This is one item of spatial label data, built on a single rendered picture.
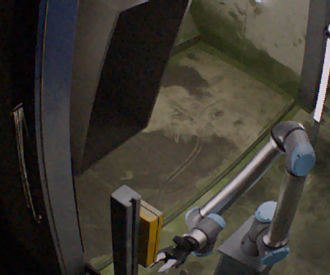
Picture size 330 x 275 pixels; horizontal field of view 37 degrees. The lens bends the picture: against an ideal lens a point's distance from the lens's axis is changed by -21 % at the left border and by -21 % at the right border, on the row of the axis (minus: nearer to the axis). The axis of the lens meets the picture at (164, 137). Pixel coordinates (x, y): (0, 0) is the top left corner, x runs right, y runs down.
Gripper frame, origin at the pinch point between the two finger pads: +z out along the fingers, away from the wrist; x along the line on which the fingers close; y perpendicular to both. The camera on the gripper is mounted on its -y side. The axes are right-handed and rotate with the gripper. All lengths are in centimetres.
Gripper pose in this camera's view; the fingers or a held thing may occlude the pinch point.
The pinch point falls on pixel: (155, 267)
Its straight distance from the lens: 197.8
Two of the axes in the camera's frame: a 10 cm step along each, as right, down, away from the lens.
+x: -7.6, -4.7, 4.4
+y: -0.8, 7.5, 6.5
